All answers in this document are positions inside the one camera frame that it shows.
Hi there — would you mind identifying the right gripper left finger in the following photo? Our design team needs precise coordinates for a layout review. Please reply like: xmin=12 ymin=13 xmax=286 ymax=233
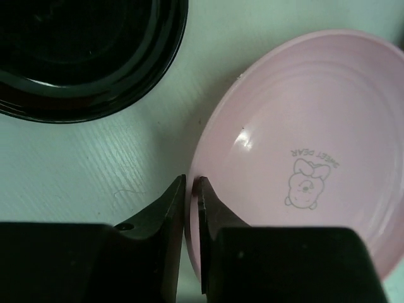
xmin=1 ymin=175 xmax=186 ymax=302

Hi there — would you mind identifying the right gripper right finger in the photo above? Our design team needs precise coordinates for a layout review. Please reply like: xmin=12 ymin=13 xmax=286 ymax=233
xmin=197 ymin=177 xmax=387 ymax=302

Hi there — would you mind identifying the pink round plate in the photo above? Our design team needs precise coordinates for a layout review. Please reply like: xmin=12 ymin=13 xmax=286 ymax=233
xmin=188 ymin=30 xmax=403 ymax=278

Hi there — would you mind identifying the black round plate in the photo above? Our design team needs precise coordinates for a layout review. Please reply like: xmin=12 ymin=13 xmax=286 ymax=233
xmin=1 ymin=0 xmax=189 ymax=124

